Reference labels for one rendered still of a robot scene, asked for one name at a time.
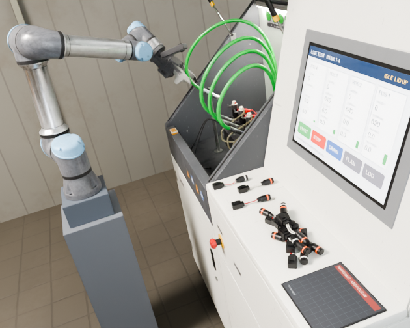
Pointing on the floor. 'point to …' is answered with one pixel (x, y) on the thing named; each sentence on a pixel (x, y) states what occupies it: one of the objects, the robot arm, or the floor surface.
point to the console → (349, 19)
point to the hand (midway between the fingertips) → (192, 79)
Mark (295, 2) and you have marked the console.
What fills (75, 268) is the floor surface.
